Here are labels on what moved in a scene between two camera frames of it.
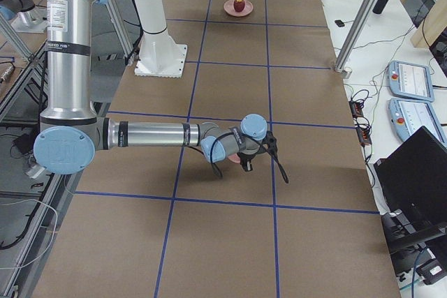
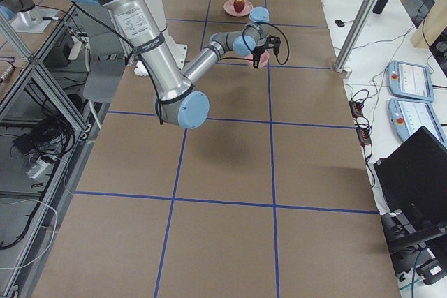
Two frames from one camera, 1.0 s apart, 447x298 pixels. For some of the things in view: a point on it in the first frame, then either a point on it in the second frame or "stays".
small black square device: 339,23 stays
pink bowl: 235,158 → 263,60
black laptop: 413,178 stays
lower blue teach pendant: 407,116 stays
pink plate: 229,8 stays
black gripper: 270,146 → 273,42
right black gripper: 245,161 → 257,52
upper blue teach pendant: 410,80 stays
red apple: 239,5 stays
